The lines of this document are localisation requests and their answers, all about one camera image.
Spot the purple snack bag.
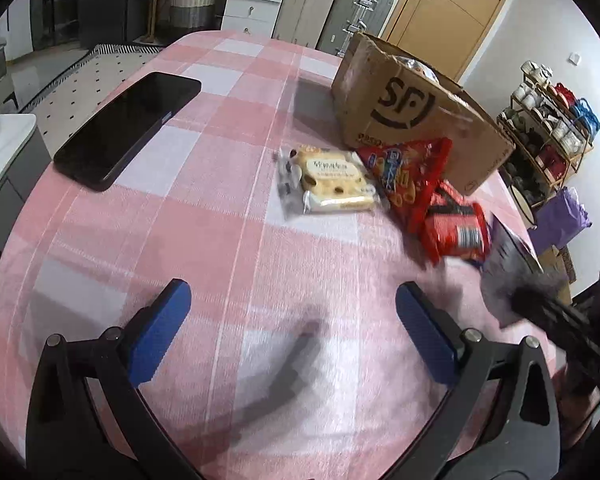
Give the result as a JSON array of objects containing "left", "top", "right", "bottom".
[{"left": 480, "top": 216, "right": 568, "bottom": 330}]

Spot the nougat cracker packet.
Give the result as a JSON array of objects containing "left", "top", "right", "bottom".
[{"left": 274, "top": 145, "right": 389, "bottom": 217}]

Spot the person's right hand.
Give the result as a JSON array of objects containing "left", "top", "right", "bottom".
[{"left": 552, "top": 364, "right": 600, "bottom": 462}]

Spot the purple plastic bag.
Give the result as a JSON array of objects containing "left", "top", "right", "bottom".
[{"left": 529, "top": 188, "right": 592, "bottom": 255}]

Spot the red oreo packet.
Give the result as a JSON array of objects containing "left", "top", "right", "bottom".
[{"left": 418, "top": 180, "right": 491, "bottom": 266}]

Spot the wooden shoe rack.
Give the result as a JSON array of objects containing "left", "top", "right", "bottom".
[{"left": 496, "top": 60, "right": 600, "bottom": 210}]

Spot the pink checkered tablecloth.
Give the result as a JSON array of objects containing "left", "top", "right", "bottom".
[{"left": 0, "top": 32, "right": 536, "bottom": 479}]

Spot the red triangular snack bag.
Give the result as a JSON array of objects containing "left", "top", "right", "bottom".
[{"left": 356, "top": 138, "right": 452, "bottom": 234}]

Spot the black smartphone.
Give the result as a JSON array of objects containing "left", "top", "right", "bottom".
[{"left": 53, "top": 72, "right": 202, "bottom": 192}]

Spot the brown cardboard box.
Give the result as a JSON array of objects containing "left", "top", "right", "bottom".
[{"left": 332, "top": 32, "right": 514, "bottom": 195}]

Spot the dotted white rug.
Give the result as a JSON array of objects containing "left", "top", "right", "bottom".
[{"left": 22, "top": 44, "right": 162, "bottom": 157}]

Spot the wooden door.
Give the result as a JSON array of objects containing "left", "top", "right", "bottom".
[{"left": 381, "top": 0, "right": 505, "bottom": 81}]

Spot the silver suitcase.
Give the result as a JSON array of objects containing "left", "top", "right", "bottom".
[{"left": 316, "top": 0, "right": 393, "bottom": 58}]

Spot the black refrigerator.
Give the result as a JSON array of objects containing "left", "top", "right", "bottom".
[{"left": 30, "top": 0, "right": 149, "bottom": 50}]

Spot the woven laundry basket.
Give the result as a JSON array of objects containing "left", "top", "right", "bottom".
[{"left": 169, "top": 0, "right": 215, "bottom": 30}]

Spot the beige suitcase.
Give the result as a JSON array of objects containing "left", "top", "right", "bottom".
[{"left": 272, "top": 0, "right": 334, "bottom": 48}]

